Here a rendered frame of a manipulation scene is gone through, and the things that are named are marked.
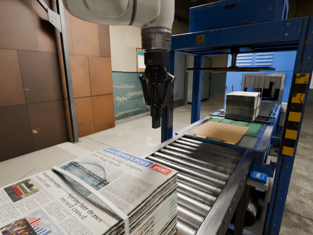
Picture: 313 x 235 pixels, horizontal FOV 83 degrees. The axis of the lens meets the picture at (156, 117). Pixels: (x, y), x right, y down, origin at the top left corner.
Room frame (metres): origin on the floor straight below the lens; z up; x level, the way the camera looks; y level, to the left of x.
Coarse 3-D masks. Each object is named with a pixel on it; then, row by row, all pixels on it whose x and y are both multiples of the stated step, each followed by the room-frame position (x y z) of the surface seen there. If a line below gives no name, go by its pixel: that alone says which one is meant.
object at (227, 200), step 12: (252, 156) 0.96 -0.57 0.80; (240, 168) 0.82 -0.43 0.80; (228, 180) 0.72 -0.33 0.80; (240, 180) 0.72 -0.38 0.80; (228, 192) 0.64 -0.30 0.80; (240, 192) 0.74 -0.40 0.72; (216, 204) 0.57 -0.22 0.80; (228, 204) 0.57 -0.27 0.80; (216, 216) 0.51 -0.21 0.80; (228, 216) 0.56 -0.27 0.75; (204, 228) 0.46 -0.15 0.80; (216, 228) 0.46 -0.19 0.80
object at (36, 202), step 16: (32, 176) 0.39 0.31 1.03; (0, 192) 0.33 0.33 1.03; (16, 192) 0.33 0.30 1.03; (32, 192) 0.33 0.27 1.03; (48, 192) 0.33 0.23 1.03; (64, 192) 0.33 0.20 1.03; (0, 208) 0.28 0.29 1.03; (16, 208) 0.28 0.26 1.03; (32, 208) 0.28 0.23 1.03; (48, 208) 0.28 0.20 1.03; (64, 208) 0.28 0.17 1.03; (80, 208) 0.28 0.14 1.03; (0, 224) 0.24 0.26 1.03; (16, 224) 0.24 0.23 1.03; (32, 224) 0.24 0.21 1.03; (48, 224) 0.25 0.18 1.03; (64, 224) 0.25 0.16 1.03; (80, 224) 0.25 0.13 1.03; (96, 224) 0.25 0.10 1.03
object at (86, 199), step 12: (72, 168) 0.43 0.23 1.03; (60, 180) 0.37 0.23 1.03; (72, 180) 0.37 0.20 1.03; (84, 180) 0.38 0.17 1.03; (72, 192) 0.33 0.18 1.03; (84, 192) 0.33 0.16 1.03; (108, 192) 0.33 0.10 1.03; (84, 204) 0.30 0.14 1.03; (96, 204) 0.30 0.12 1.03; (120, 204) 0.30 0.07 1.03; (96, 216) 0.26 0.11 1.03; (108, 216) 0.27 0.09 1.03; (132, 216) 0.29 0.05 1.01; (120, 228) 0.26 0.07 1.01; (132, 228) 0.28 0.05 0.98
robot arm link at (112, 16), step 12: (72, 0) 0.45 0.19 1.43; (84, 0) 0.45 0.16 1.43; (96, 0) 0.44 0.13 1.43; (108, 0) 0.44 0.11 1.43; (120, 0) 0.46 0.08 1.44; (132, 0) 0.49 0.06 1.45; (72, 12) 0.47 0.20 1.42; (84, 12) 0.46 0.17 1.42; (96, 12) 0.46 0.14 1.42; (108, 12) 0.47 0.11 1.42; (120, 12) 0.48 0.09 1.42; (132, 12) 0.50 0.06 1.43; (108, 24) 0.51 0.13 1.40; (120, 24) 0.52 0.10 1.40
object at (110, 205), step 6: (54, 168) 0.42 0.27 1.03; (60, 168) 0.42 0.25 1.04; (66, 174) 0.38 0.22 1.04; (72, 174) 0.38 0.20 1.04; (78, 180) 0.35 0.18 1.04; (84, 186) 0.33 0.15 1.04; (90, 186) 0.33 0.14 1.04; (96, 192) 0.32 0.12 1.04; (102, 198) 0.30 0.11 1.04; (108, 204) 0.29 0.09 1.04; (114, 210) 0.27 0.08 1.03; (120, 210) 0.27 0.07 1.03; (120, 216) 0.26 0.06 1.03; (126, 216) 0.26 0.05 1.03
